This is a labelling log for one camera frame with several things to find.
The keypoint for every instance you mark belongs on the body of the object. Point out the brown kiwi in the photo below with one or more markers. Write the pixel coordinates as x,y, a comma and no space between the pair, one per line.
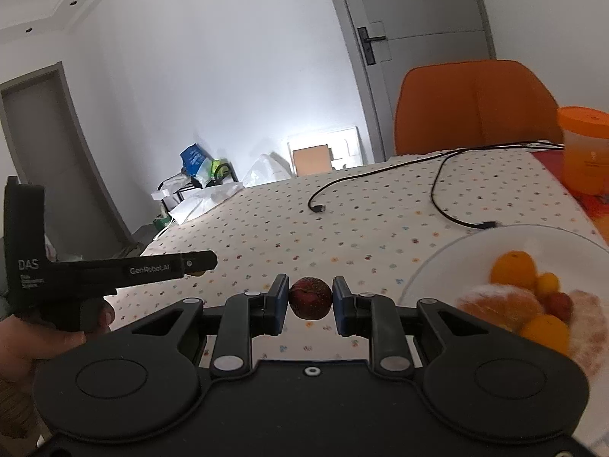
197,273

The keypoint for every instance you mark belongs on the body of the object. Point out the green bag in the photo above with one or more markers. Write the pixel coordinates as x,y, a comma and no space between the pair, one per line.
161,224

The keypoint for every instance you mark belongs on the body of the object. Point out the grey entrance door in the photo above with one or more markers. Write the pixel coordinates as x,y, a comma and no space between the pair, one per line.
418,9

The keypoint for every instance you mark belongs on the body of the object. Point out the blue bag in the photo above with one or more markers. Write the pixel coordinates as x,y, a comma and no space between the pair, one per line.
192,157

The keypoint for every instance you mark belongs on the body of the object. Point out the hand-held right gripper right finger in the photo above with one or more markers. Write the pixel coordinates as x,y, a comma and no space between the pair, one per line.
340,309

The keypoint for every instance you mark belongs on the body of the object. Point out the large orange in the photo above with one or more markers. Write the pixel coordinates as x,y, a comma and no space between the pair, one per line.
514,269

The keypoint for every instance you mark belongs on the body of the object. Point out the white plate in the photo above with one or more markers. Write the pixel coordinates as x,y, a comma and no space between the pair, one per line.
452,266

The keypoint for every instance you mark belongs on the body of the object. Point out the peeled pomelo segment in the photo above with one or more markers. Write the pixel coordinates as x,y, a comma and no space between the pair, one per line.
587,333
495,307

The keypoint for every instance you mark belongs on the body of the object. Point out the white box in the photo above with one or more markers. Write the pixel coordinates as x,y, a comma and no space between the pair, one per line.
161,195

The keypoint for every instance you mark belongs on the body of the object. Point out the white plastic bag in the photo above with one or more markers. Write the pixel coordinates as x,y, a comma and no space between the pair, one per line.
261,169

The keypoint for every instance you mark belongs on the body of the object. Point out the person's left hand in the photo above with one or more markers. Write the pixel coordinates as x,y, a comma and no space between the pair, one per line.
28,342

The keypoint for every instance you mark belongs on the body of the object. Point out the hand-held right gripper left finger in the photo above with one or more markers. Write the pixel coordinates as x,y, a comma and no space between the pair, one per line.
281,304

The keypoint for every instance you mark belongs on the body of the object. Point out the orange chair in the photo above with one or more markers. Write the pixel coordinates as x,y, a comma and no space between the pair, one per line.
476,104

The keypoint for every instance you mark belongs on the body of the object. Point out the red printed placemat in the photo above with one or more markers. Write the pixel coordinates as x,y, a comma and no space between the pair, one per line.
552,171

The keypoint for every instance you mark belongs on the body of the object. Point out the cardboard box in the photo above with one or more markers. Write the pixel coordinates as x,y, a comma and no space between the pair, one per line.
342,145

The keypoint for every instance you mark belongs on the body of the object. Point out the white pillow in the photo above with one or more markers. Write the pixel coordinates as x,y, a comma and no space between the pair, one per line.
204,200

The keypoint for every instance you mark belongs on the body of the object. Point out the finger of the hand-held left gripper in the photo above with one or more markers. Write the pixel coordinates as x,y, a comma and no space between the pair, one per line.
202,262

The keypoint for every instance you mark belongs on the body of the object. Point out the green pack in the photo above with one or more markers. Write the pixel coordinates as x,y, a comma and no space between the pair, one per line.
220,167

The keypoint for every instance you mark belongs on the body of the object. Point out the orange plastic cup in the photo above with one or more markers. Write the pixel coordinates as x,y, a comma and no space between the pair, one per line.
585,152

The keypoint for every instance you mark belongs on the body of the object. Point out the grey room door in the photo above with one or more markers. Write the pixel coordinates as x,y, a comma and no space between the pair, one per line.
47,162

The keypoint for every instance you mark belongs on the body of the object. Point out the dark red passion fruit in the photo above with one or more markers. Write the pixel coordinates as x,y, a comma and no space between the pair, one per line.
560,307
310,297

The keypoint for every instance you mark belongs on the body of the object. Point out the person's left forearm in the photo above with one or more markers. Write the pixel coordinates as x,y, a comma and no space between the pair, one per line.
14,407

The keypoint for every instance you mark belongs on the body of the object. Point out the black metal rack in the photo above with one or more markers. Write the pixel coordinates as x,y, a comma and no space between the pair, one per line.
183,190

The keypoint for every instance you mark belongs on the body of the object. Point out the small orange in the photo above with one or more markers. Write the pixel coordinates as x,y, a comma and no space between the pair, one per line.
547,283

